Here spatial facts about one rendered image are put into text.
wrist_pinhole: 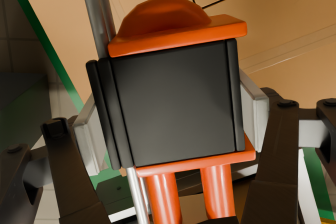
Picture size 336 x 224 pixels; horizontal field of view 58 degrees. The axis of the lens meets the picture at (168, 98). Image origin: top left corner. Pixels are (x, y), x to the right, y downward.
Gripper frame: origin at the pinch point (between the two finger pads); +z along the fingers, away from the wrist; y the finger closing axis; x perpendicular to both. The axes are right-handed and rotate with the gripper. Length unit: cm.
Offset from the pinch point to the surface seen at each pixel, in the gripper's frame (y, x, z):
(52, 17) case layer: -28, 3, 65
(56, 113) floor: -58, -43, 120
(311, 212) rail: 39, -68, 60
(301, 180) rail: 36, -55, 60
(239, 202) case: 15, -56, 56
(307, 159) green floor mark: 65, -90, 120
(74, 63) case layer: -26, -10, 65
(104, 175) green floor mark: -42, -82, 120
